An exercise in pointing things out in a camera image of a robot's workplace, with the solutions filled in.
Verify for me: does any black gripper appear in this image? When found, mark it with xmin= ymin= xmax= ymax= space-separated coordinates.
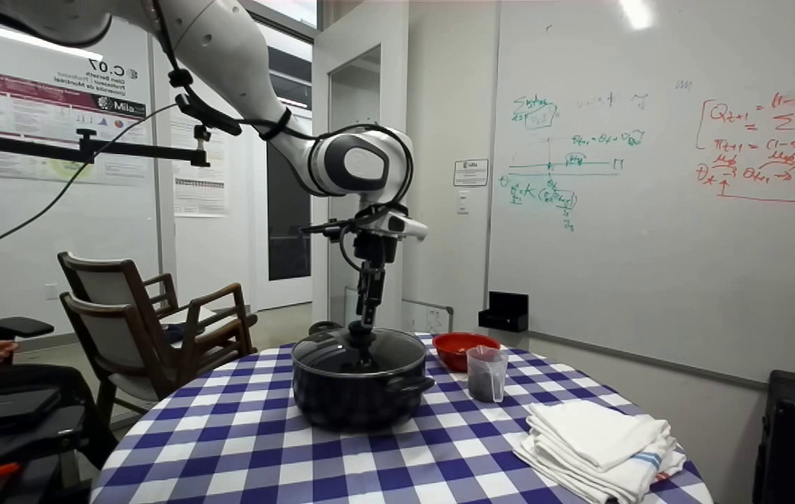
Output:
xmin=351 ymin=232 xmax=400 ymax=334

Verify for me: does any glass lid with black knob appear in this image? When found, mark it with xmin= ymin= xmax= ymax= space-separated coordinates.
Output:
xmin=295 ymin=317 xmax=432 ymax=380

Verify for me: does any black cooking pot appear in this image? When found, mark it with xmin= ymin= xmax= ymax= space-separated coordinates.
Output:
xmin=291 ymin=328 xmax=438 ymax=433

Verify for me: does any red bowl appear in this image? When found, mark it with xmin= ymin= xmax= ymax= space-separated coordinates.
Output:
xmin=432 ymin=331 xmax=505 ymax=376

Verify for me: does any dark glass door panel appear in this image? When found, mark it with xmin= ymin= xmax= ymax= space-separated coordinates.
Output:
xmin=267 ymin=149 xmax=314 ymax=282

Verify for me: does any small black box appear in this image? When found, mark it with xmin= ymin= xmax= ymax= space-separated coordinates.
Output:
xmin=475 ymin=289 xmax=531 ymax=337

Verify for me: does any small white door sign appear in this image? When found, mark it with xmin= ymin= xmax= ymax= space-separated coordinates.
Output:
xmin=450 ymin=157 xmax=494 ymax=191

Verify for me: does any blue white checkered tablecloth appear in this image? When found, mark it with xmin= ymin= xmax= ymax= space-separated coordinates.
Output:
xmin=88 ymin=334 xmax=716 ymax=504

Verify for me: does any white paper sheet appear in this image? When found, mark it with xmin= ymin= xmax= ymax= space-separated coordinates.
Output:
xmin=172 ymin=176 xmax=230 ymax=219

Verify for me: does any white door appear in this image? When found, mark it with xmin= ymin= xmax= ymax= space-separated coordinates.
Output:
xmin=310 ymin=0 xmax=505 ymax=337

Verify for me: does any wooden chair with grey cushion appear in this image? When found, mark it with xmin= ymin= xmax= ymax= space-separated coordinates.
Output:
xmin=57 ymin=250 xmax=181 ymax=324
xmin=60 ymin=279 xmax=261 ymax=430

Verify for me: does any folded white towel stack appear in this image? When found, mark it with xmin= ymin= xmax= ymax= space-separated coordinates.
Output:
xmin=509 ymin=397 xmax=690 ymax=504

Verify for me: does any seated person in white shirt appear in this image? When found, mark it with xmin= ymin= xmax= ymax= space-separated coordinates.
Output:
xmin=0 ymin=324 xmax=96 ymax=405

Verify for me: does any large wall whiteboard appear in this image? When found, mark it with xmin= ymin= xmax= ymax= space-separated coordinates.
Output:
xmin=487 ymin=0 xmax=795 ymax=387

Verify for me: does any thin black hanging cable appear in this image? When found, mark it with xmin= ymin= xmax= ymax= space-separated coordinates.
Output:
xmin=0 ymin=99 xmax=181 ymax=265

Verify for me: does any wall poster with red banner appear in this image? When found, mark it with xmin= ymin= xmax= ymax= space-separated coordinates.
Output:
xmin=0 ymin=59 xmax=153 ymax=185

